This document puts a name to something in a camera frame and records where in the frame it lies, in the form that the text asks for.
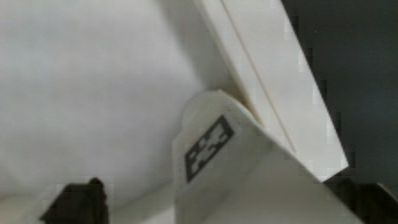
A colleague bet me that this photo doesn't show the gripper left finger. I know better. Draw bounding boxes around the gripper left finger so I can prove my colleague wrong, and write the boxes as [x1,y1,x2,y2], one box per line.
[39,178,111,224]

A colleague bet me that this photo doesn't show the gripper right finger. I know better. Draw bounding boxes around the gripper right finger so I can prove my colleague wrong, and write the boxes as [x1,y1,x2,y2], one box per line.
[326,178,398,224]

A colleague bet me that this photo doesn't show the white table leg with tag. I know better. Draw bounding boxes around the white table leg with tag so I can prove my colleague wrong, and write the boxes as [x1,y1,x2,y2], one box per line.
[173,91,363,224]

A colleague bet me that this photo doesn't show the white square table top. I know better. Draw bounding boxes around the white square table top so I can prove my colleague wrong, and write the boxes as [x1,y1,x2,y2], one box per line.
[0,0,349,224]

